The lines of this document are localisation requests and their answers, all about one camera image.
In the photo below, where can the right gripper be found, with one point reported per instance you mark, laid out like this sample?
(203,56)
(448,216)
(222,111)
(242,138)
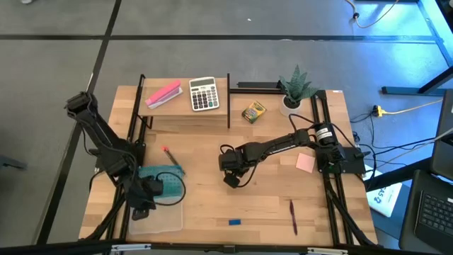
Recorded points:
(243,159)

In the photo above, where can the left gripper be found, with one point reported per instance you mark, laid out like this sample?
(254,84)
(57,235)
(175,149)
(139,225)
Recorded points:
(138,196)

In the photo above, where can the blue eraser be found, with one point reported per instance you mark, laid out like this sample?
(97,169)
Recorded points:
(234,222)

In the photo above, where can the dark pencil pink eraser cap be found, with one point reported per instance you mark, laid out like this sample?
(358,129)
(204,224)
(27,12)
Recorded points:
(178,168)

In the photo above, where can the dark pencil orange eraser cap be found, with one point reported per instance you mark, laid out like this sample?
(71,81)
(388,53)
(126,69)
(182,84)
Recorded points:
(167,151)

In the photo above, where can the green yellow crayon box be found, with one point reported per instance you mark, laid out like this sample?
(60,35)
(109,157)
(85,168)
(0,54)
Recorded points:
(253,112)

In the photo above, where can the pink sticky note pad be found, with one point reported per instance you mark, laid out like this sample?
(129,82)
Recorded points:
(305,163)

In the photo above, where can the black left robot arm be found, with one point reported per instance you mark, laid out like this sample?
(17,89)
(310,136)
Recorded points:
(102,134)

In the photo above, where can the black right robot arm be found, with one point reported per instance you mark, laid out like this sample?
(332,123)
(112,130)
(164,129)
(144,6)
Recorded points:
(283,141)

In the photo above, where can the clear pencil box blue lid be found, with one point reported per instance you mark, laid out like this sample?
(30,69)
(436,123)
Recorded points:
(166,219)

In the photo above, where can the maroon pen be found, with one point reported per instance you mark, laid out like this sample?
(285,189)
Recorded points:
(293,216)

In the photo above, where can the wooden shelf board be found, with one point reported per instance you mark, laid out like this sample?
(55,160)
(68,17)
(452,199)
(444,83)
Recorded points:
(184,110)

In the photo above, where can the white desk calculator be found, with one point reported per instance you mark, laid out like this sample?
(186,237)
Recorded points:
(204,93)

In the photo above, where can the white plant pot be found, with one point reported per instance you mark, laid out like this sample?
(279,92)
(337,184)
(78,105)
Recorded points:
(289,108)

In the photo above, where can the pink stapler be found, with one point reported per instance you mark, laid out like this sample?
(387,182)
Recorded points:
(163,94)

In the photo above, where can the green snake plant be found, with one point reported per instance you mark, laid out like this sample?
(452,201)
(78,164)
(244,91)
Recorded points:
(296,86)

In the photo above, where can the white paper blue print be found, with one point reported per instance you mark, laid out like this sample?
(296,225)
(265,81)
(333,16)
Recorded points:
(385,198)

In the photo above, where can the yellow power plug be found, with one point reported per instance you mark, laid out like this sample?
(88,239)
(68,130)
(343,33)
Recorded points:
(379,111)

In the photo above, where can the black laptop keyboard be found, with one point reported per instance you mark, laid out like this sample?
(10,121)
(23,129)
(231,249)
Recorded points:
(433,212)

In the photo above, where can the dark laptop screen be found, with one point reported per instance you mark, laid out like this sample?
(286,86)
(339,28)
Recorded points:
(444,141)

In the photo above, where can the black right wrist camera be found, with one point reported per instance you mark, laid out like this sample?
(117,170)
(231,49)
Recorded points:
(226,161)

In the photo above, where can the black table edge rail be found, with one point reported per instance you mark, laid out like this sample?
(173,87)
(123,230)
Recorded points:
(226,248)

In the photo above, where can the black back rail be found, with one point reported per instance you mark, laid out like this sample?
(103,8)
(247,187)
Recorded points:
(260,88)

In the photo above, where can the black aluminium table frame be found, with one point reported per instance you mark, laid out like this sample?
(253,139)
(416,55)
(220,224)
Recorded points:
(132,117)
(334,198)

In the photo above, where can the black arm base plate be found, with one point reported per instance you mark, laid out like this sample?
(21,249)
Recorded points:
(354,161)

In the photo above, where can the black desk leg frame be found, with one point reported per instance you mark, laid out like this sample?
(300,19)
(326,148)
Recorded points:
(424,86)

